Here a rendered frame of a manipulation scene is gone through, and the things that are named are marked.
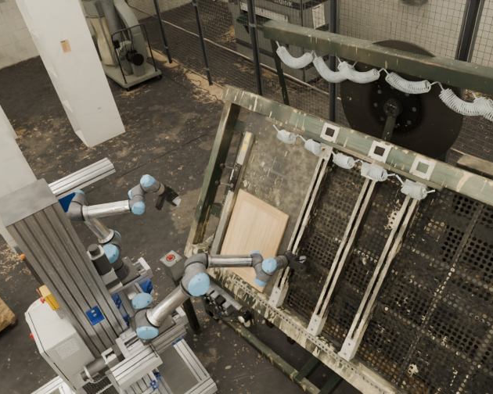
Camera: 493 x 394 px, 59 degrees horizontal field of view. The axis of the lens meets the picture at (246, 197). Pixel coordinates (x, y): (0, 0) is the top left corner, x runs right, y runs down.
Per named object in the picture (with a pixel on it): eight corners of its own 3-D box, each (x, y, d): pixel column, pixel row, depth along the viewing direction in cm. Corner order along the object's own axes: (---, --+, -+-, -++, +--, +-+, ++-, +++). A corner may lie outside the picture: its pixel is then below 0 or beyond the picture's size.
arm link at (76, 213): (57, 216, 250) (142, 202, 255) (59, 203, 258) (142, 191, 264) (63, 230, 257) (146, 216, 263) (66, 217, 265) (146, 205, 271)
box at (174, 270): (165, 274, 328) (159, 259, 316) (177, 265, 334) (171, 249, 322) (174, 282, 321) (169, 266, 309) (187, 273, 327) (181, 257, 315)
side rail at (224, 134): (197, 238, 338) (187, 240, 330) (236, 101, 307) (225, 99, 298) (202, 242, 335) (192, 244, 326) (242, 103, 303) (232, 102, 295)
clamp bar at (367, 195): (310, 325, 266) (287, 336, 247) (382, 141, 232) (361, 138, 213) (323, 335, 260) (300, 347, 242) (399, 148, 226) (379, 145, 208)
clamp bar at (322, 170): (272, 298, 284) (249, 306, 266) (334, 123, 250) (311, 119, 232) (284, 306, 278) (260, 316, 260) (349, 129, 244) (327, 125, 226)
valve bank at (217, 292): (196, 301, 328) (189, 281, 312) (210, 289, 334) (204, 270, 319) (242, 341, 298) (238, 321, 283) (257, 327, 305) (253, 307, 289)
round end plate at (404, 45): (335, 142, 308) (336, 31, 256) (340, 138, 311) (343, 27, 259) (444, 185, 262) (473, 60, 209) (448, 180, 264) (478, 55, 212)
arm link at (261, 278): (260, 274, 257) (270, 261, 252) (267, 288, 249) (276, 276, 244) (250, 272, 253) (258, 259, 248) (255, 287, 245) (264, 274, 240)
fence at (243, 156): (213, 255, 319) (209, 256, 316) (250, 131, 292) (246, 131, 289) (217, 259, 316) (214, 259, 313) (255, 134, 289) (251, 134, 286)
